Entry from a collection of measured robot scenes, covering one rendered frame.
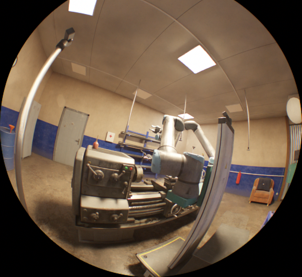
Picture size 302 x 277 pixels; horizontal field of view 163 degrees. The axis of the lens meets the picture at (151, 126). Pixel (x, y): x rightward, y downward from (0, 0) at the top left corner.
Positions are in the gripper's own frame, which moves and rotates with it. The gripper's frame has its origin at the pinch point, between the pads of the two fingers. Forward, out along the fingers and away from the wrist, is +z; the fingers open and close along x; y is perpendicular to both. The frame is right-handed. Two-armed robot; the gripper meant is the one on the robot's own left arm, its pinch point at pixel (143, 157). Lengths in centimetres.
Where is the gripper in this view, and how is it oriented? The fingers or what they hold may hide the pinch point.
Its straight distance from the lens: 143.6
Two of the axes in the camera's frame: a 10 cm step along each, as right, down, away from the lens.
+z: -7.8, -2.0, -6.0
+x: -5.4, -2.9, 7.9
